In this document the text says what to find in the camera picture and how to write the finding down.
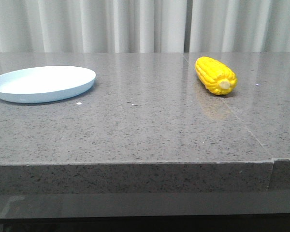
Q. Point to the yellow plastic corn cob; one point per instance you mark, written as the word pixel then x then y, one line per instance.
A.
pixel 216 77

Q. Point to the light blue round plate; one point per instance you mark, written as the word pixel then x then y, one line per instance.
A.
pixel 45 84

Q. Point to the white pleated curtain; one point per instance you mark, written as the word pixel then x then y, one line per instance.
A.
pixel 144 26

